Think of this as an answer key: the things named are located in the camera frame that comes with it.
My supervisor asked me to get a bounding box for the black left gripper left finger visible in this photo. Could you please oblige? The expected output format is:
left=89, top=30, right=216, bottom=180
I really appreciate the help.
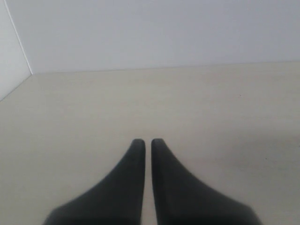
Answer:
left=44, top=139, right=146, bottom=225

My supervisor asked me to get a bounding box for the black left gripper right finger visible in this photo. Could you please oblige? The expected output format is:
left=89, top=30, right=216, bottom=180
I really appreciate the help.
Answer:
left=151, top=138, right=262, bottom=225

